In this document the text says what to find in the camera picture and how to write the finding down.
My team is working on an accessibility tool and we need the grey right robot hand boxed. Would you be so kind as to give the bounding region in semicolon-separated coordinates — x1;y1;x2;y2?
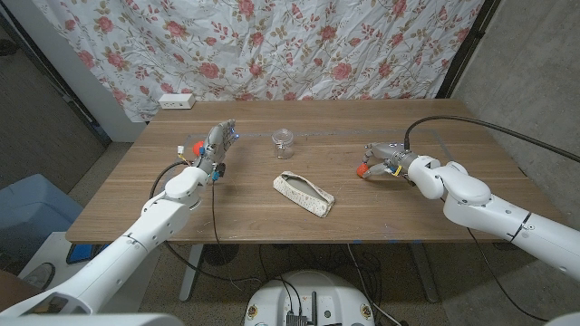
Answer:
362;141;418;178

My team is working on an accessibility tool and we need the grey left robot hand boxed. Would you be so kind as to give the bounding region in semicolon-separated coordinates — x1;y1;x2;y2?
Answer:
198;119;240;176

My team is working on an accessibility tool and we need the cream patterned pen bag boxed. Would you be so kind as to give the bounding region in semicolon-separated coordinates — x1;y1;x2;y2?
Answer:
272;170;336;219

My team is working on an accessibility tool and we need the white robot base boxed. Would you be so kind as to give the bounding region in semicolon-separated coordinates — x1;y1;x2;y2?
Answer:
244;270;375;326

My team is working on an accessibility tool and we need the clear glass jar cup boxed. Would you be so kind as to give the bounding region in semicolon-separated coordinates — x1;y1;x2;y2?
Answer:
271;128;295;160

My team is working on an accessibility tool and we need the white power strip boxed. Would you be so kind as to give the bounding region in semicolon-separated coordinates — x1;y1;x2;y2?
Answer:
158;93;197;110

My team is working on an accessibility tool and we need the black round floor object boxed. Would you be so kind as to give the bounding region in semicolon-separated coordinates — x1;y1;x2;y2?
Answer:
202;244;240;266

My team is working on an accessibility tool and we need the floral backdrop cloth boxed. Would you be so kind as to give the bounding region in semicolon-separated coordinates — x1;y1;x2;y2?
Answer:
31;0;486;123

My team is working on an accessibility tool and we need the grey table leg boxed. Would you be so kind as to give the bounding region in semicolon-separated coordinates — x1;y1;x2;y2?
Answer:
410;243;440;303

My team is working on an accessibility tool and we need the black backdrop stand pole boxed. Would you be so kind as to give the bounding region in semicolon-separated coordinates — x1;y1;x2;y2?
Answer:
436;0;502;100

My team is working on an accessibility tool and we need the white table leg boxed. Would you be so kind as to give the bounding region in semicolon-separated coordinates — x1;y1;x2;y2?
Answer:
179;244;205;302

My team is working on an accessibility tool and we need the blue plastic bin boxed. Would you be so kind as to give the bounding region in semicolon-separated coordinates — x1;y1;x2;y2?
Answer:
0;174;85;262

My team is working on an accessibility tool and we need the white robot torso edge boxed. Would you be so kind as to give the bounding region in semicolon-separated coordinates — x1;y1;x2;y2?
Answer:
0;312;185;326

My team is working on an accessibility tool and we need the grey sneaker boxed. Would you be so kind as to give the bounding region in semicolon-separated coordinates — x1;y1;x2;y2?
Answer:
22;262;56;291

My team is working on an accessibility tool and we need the person leg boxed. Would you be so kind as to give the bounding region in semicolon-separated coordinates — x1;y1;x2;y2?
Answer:
0;270;35;312

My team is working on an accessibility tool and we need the thin black left arm wire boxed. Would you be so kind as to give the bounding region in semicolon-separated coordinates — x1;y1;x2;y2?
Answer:
209;179;242;291

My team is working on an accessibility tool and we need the thin black arm wire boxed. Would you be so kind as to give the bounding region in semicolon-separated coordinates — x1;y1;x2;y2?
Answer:
209;179;242;291
465;225;550;322

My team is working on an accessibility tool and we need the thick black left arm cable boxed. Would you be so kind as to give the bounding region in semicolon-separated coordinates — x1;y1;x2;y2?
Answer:
149;160;263;286

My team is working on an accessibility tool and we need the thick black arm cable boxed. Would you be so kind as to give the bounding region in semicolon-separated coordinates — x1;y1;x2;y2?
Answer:
149;160;263;286
403;115;580;163

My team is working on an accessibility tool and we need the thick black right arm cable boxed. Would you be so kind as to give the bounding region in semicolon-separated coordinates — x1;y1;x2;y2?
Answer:
403;115;580;163

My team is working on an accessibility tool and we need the thin black right arm wire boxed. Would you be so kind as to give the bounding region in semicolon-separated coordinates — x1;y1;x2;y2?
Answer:
465;225;550;322

